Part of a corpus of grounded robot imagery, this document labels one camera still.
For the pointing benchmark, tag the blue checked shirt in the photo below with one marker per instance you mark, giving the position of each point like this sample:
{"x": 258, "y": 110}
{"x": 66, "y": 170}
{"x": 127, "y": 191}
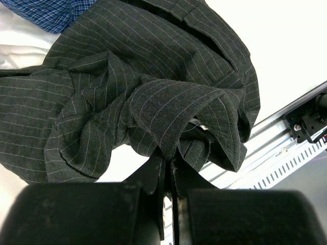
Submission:
{"x": 52, "y": 16}

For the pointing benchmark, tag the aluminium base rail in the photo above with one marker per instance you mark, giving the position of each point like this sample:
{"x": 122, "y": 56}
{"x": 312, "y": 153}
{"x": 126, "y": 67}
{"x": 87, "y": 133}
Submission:
{"x": 268, "y": 138}

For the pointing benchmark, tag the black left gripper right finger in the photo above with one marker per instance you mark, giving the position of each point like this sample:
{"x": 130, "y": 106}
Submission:
{"x": 189, "y": 191}

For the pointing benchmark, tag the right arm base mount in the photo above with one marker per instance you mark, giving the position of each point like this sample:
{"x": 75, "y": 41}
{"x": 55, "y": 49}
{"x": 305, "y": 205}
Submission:
{"x": 307, "y": 121}

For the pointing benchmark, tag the white shirt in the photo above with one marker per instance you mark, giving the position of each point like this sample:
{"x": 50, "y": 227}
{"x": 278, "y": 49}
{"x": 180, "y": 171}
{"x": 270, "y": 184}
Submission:
{"x": 23, "y": 44}

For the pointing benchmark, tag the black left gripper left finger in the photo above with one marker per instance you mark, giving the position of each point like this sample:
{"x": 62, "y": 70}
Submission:
{"x": 143, "y": 201}

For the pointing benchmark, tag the perforated cable duct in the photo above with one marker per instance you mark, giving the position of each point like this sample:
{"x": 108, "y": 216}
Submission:
{"x": 273, "y": 170}

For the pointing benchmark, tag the dark pinstriped shirt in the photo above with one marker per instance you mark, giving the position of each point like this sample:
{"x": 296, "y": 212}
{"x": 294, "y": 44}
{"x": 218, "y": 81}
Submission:
{"x": 150, "y": 74}

